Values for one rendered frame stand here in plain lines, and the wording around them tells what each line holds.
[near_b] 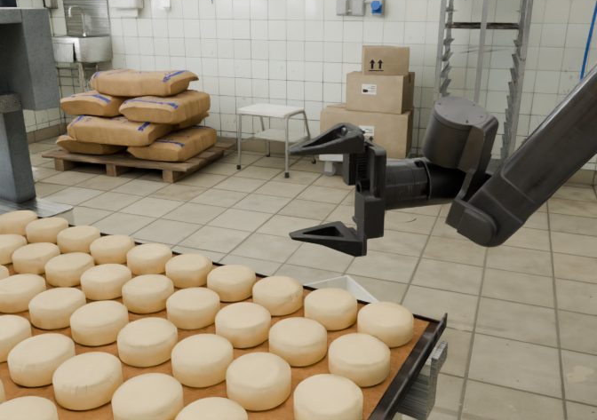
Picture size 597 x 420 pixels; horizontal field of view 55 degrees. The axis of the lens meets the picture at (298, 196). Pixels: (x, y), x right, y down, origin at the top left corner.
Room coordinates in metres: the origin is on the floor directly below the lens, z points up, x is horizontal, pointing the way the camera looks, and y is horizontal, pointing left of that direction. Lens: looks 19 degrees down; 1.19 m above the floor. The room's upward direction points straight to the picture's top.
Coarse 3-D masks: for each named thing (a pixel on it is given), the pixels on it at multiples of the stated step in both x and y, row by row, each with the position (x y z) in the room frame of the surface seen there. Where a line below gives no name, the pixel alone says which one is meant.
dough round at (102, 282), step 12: (108, 264) 0.56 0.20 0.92; (84, 276) 0.53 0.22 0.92; (96, 276) 0.53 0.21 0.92; (108, 276) 0.53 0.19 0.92; (120, 276) 0.53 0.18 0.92; (84, 288) 0.52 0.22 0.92; (96, 288) 0.51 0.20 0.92; (108, 288) 0.51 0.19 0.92; (120, 288) 0.52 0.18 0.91; (96, 300) 0.52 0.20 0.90
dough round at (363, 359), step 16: (352, 336) 0.42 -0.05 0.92; (368, 336) 0.42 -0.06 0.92; (336, 352) 0.40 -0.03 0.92; (352, 352) 0.40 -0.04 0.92; (368, 352) 0.40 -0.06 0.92; (384, 352) 0.40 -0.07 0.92; (336, 368) 0.39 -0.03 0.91; (352, 368) 0.38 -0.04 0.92; (368, 368) 0.38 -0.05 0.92; (384, 368) 0.38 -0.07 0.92; (368, 384) 0.38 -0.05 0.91
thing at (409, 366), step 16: (304, 288) 0.54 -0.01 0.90; (368, 304) 0.51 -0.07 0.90; (432, 320) 0.48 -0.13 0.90; (432, 336) 0.43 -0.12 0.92; (416, 352) 0.43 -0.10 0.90; (416, 368) 0.39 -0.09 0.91; (400, 384) 0.38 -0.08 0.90; (384, 400) 0.36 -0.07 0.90; (400, 400) 0.36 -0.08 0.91; (384, 416) 0.33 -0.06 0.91
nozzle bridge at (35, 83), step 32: (0, 32) 0.95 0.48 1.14; (32, 32) 0.94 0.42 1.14; (0, 64) 0.96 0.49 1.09; (32, 64) 0.93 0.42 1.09; (0, 96) 0.91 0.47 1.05; (32, 96) 0.93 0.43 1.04; (0, 128) 0.99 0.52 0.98; (0, 160) 1.00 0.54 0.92; (0, 192) 1.01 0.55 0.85; (32, 192) 1.01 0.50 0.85
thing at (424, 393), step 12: (444, 348) 0.42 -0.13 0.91; (432, 360) 0.41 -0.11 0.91; (444, 360) 0.43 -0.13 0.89; (420, 372) 0.41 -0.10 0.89; (432, 372) 0.41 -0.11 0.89; (420, 384) 0.42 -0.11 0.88; (432, 384) 0.42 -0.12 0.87; (408, 396) 0.42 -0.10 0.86; (420, 396) 0.42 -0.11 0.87; (432, 396) 0.42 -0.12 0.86; (408, 408) 0.42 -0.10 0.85; (420, 408) 0.41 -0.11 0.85; (432, 408) 0.43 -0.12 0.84
